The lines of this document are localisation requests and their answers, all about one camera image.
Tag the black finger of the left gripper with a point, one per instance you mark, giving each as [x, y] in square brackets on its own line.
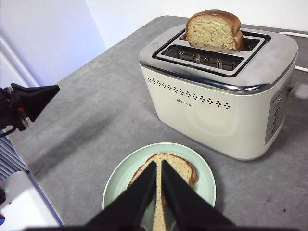
[33, 106]
[31, 92]

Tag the grey toaster lever knob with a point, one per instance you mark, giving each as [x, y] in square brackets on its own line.
[300, 90]

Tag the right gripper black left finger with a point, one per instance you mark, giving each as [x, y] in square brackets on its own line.
[134, 204]

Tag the toasted bread slice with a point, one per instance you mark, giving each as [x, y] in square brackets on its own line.
[209, 31]
[178, 166]

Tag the pale green round plate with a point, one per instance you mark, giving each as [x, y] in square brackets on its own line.
[202, 178]

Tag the ribbed blue grey panel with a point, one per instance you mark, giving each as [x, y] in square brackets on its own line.
[9, 158]

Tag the cream toaster with chrome top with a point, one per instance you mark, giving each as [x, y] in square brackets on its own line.
[192, 125]

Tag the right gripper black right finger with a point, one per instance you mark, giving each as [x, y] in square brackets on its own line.
[187, 207]

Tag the white box with green light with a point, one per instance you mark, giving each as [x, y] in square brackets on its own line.
[24, 204]

